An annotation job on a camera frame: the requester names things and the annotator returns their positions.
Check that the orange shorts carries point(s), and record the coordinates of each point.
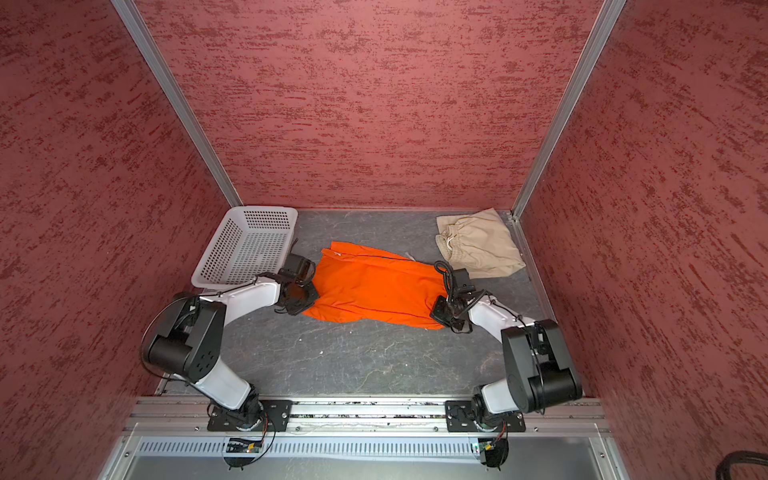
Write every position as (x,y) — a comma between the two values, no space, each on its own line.
(356,283)

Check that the beige drawstring shorts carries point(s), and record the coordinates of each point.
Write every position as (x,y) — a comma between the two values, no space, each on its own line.
(481,243)

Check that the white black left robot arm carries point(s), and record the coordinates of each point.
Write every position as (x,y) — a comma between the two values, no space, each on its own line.
(184,342)

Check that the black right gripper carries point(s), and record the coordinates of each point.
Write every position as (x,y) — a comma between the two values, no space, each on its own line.
(437,313)

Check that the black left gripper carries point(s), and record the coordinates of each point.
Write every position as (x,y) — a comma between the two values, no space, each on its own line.
(309,284)

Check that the aluminium corner post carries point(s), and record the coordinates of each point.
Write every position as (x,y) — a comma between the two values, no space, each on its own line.
(139,32)
(602,28)

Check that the left small circuit board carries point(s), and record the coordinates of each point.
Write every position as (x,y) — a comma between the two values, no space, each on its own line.
(237,446)

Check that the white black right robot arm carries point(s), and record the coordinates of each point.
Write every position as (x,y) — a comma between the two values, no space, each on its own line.
(539,372)

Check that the aluminium right corner post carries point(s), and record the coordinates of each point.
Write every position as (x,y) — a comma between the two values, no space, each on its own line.
(602,28)

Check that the aluminium front rail frame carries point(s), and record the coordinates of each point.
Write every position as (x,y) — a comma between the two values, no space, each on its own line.
(414,416)

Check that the white slotted cable duct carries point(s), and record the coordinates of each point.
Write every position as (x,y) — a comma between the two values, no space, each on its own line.
(442,449)

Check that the white plastic laundry basket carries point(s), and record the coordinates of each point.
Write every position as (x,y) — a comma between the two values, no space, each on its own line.
(250,240)

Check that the aluminium left corner post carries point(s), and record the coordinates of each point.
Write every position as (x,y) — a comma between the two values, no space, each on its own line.
(139,32)

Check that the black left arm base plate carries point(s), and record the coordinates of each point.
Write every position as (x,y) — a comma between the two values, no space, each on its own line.
(253,416)

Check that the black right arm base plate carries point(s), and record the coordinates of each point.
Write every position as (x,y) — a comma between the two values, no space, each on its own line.
(464,416)

